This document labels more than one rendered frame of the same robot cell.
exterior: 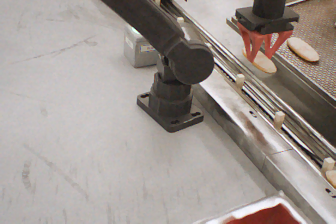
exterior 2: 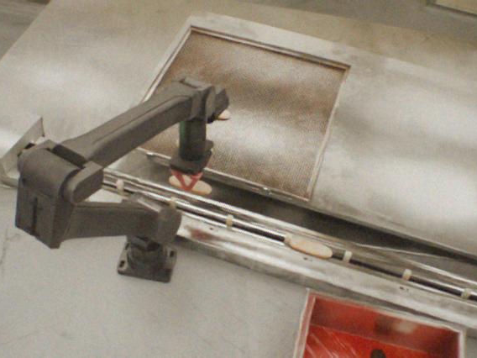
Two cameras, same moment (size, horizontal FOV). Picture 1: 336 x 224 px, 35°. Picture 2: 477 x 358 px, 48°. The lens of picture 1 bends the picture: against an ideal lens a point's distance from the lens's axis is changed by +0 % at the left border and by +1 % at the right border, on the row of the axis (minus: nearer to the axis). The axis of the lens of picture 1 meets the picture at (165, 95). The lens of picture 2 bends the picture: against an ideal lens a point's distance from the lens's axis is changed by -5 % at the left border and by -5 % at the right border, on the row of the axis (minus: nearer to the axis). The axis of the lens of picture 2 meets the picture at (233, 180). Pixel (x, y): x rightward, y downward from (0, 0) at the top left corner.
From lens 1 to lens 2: 0.63 m
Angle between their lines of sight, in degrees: 38
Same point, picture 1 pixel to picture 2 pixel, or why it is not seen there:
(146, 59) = not seen: hidden behind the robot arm
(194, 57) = (170, 223)
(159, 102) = (150, 266)
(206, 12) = (64, 136)
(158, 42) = (144, 231)
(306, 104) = (219, 187)
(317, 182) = (296, 257)
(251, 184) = (254, 283)
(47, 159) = not seen: outside the picture
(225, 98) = (184, 228)
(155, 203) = (222, 344)
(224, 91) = not seen: hidden behind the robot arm
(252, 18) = (190, 166)
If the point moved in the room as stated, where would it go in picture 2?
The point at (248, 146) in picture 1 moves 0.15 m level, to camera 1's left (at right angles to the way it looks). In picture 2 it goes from (232, 257) to (179, 293)
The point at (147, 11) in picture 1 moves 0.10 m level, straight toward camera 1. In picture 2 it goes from (133, 218) to (170, 250)
